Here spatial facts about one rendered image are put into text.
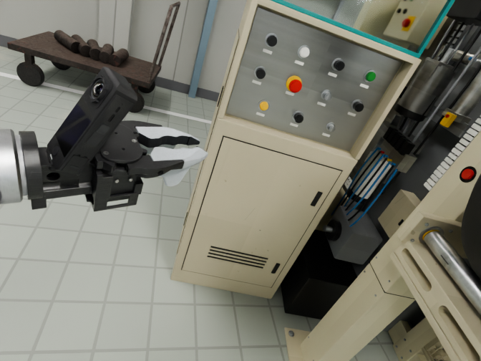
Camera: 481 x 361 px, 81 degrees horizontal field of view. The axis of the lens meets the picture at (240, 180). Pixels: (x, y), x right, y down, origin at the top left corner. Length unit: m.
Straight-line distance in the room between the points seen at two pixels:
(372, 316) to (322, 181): 0.52
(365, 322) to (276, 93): 0.88
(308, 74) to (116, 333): 1.24
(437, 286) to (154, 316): 1.09
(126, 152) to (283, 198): 0.88
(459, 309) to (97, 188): 0.74
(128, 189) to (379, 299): 0.94
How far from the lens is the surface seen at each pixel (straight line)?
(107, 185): 0.36
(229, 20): 3.86
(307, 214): 1.24
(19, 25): 4.22
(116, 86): 0.30
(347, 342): 1.34
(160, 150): 0.37
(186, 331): 1.43
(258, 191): 1.13
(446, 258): 0.86
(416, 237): 0.91
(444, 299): 0.82
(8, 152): 0.33
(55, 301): 1.50
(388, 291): 1.11
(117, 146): 0.36
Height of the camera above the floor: 1.25
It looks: 31 degrees down
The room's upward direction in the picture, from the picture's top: 21 degrees clockwise
